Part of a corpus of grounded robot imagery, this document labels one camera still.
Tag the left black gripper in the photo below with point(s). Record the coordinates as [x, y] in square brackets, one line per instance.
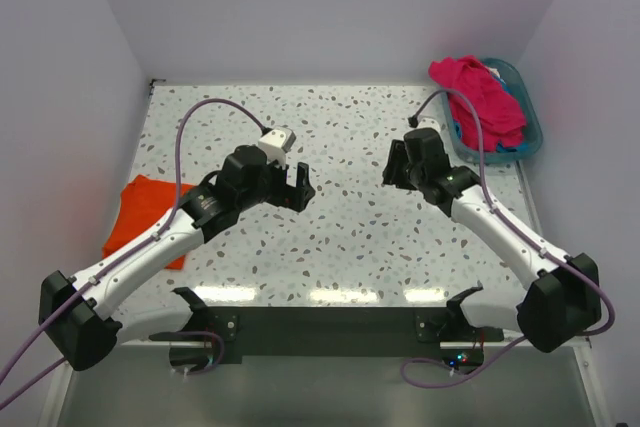
[292, 197]

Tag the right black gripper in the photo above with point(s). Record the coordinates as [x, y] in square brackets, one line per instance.
[391, 173]

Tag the pink t shirt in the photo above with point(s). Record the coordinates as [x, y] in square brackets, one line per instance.
[469, 76]

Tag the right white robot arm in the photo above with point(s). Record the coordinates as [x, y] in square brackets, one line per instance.
[560, 300]

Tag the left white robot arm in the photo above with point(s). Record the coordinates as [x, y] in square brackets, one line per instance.
[77, 312]

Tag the blue t shirt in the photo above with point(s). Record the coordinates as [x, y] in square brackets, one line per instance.
[524, 136]

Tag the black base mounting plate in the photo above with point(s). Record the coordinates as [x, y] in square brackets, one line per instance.
[230, 335]

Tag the teal plastic basket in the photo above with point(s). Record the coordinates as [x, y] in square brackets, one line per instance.
[468, 154]

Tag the folded orange t shirt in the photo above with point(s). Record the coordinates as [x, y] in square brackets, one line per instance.
[142, 203]

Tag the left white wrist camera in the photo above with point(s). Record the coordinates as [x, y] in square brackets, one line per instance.
[276, 144]

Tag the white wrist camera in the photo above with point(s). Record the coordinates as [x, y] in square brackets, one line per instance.
[276, 144]
[416, 122]

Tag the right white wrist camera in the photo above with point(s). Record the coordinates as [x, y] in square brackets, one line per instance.
[416, 122]

